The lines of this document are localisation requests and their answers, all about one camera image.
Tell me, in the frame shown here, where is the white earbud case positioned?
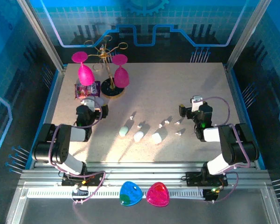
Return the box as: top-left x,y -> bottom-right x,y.
133,131 -> 144,143
151,133 -> 163,144

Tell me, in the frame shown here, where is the purple candy bag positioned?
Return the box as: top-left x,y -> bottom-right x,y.
74,80 -> 101,100

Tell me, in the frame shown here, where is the gold wine glass rack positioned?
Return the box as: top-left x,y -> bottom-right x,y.
84,35 -> 129,99

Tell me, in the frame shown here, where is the pink wine glass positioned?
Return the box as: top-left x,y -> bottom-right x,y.
112,54 -> 130,88
71,51 -> 95,86

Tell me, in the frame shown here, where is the black controller board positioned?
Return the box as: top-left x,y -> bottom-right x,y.
203,188 -> 219,203

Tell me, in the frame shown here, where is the blue translucent plastic dish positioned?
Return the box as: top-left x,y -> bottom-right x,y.
119,181 -> 143,207

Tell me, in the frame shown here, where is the pink translucent plastic dish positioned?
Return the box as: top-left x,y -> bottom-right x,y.
146,182 -> 170,208

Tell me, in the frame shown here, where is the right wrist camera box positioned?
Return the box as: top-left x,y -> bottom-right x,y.
190,95 -> 204,112

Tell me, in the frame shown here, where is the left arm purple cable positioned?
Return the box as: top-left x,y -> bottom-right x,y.
49,98 -> 107,205

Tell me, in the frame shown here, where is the aluminium side rail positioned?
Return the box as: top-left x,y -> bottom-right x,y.
224,64 -> 269,171
21,65 -> 68,175

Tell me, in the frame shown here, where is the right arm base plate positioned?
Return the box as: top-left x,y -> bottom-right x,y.
185,171 -> 228,187

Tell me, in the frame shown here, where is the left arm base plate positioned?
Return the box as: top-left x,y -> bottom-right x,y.
60,171 -> 105,187

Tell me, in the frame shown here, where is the white cable connector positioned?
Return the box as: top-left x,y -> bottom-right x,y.
71,186 -> 89,204

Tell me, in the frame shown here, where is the aluminium cross rail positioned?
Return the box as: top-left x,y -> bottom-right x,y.
18,162 -> 271,189

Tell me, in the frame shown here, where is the white slotted cable duct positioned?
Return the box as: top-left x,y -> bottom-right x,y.
27,188 -> 206,199

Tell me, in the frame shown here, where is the aluminium frame post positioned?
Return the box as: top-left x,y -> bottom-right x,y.
225,0 -> 273,70
16,0 -> 65,70

